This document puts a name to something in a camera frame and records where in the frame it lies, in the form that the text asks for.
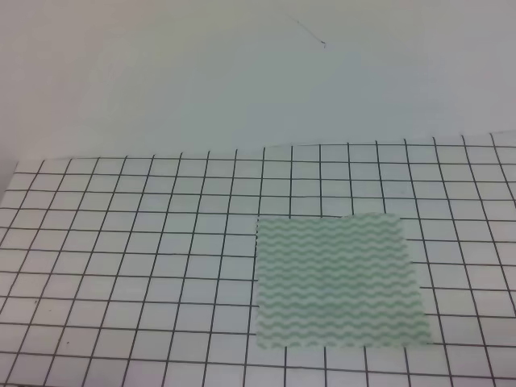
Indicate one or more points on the green wavy striped towel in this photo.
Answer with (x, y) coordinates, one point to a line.
(337, 282)

